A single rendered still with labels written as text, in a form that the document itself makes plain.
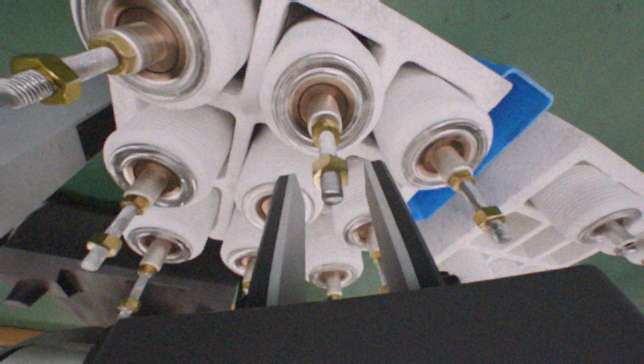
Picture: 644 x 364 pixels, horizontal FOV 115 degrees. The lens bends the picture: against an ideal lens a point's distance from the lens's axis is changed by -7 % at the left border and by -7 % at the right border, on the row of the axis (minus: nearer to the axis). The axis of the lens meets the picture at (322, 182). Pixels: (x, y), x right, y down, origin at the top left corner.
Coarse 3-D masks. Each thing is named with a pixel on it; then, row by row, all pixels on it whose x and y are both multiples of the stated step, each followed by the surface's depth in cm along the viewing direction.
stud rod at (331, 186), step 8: (320, 136) 13; (328, 136) 13; (320, 144) 13; (328, 144) 12; (320, 152) 12; (328, 152) 11; (336, 152) 12; (328, 176) 10; (336, 176) 10; (328, 184) 10; (336, 184) 10; (328, 192) 9; (336, 192) 9; (328, 200) 10; (336, 200) 10
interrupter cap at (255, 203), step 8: (264, 184) 21; (272, 184) 21; (248, 192) 22; (256, 192) 22; (264, 192) 22; (272, 192) 22; (304, 192) 22; (248, 200) 22; (256, 200) 22; (264, 200) 23; (304, 200) 23; (312, 200) 23; (248, 208) 23; (256, 208) 23; (264, 208) 24; (312, 208) 23; (248, 216) 24; (256, 216) 24; (264, 216) 24; (312, 216) 24; (256, 224) 25; (264, 224) 25
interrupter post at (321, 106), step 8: (320, 96) 16; (328, 96) 16; (312, 104) 15; (320, 104) 15; (328, 104) 15; (336, 104) 16; (312, 112) 14; (320, 112) 14; (328, 112) 14; (336, 112) 14; (312, 120) 14; (336, 120) 14
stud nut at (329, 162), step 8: (320, 160) 11; (328, 160) 10; (336, 160) 10; (344, 160) 11; (312, 168) 11; (320, 168) 10; (328, 168) 10; (336, 168) 10; (344, 168) 10; (320, 176) 10; (344, 176) 11; (320, 184) 11; (344, 184) 11
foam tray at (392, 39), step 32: (288, 0) 18; (320, 0) 18; (352, 0) 18; (256, 32) 19; (352, 32) 29; (384, 32) 20; (416, 32) 20; (256, 64) 21; (384, 64) 21; (448, 64) 22; (480, 64) 22; (128, 96) 22; (224, 96) 23; (256, 96) 23; (480, 96) 24; (256, 128) 35; (384, 160) 29; (224, 192) 32; (224, 224) 36
